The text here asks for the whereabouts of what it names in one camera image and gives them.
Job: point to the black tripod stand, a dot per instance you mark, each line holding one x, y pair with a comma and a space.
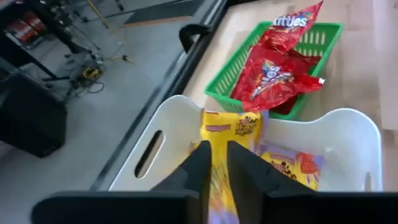
62, 34

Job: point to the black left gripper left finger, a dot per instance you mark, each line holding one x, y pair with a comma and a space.
196, 177

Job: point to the red boxes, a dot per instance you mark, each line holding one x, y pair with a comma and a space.
25, 26

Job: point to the red Skittles pack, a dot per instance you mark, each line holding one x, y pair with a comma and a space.
264, 84
284, 108
289, 34

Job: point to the yellow Sour Patch pack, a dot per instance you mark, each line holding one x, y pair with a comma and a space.
224, 130
298, 168

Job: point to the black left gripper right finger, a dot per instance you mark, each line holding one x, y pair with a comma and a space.
248, 180

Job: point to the large black case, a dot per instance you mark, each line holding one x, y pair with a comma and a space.
31, 118

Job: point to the black aluminium table frame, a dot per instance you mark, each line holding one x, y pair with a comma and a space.
130, 140

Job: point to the yellow stick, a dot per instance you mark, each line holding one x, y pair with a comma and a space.
98, 14

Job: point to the green plastic mesh basket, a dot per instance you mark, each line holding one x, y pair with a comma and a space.
332, 26

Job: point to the black mat orange stripe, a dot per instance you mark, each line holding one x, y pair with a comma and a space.
168, 12

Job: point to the white plastic bin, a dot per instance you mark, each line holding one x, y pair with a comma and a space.
348, 140

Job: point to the black frame clamp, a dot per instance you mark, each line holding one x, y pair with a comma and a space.
194, 27

